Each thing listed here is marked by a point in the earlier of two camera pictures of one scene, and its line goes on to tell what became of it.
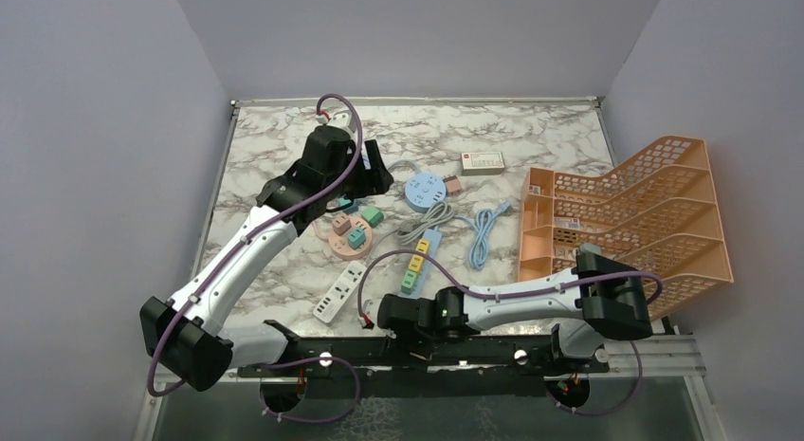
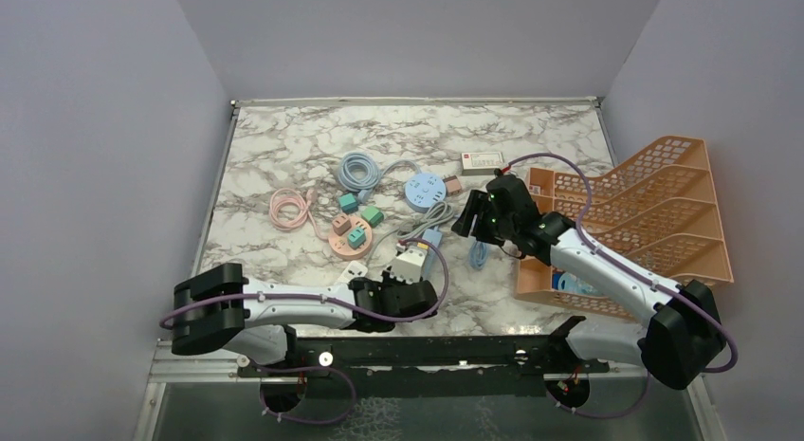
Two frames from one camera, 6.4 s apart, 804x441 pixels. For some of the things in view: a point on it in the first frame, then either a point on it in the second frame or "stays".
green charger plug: [373, 215] stays
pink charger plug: [341, 224] stays
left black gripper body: [364, 181] → [388, 284]
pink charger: [452, 185] stays
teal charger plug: [356, 238] stays
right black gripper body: [421, 340] → [488, 227]
